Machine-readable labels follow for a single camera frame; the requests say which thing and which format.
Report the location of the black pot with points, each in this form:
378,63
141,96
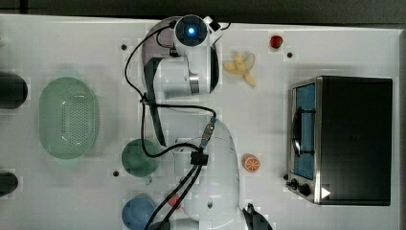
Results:
13,91

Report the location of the blue cup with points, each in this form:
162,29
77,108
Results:
137,212

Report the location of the toy strawberry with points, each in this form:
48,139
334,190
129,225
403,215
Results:
172,202

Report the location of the green colander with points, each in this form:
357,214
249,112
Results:
68,118

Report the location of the grey round plate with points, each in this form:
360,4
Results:
153,48

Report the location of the peeled toy banana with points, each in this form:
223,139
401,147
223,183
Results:
242,66

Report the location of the black cylinder holder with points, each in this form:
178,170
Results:
8,183

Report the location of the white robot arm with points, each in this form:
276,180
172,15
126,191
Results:
205,157

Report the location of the black toaster oven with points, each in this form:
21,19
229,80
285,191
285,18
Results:
341,140

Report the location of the toy orange half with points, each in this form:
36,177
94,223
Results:
250,163

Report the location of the green mug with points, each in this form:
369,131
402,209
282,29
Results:
137,163

